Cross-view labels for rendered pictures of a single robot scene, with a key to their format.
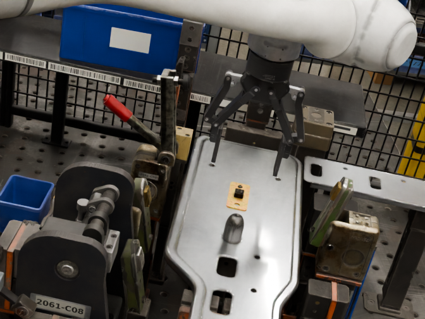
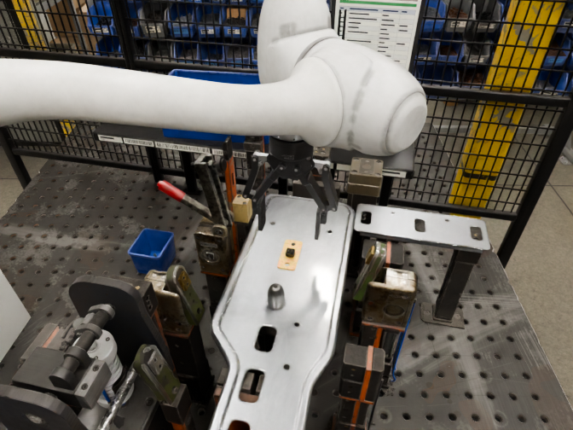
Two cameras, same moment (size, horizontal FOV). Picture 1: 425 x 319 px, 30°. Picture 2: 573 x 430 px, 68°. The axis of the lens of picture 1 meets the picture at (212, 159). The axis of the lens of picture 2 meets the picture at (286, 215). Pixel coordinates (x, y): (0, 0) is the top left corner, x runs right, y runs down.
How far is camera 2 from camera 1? 0.65 m
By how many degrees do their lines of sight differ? 13
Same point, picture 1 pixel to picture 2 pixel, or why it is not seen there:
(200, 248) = (244, 318)
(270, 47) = not seen: hidden behind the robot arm
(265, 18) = (218, 114)
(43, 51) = (152, 133)
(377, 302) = (431, 312)
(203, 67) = not seen: hidden behind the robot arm
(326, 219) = (363, 280)
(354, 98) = not seen: hidden behind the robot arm
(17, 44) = (133, 130)
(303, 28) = (273, 119)
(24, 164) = (166, 212)
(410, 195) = (453, 235)
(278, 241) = (320, 302)
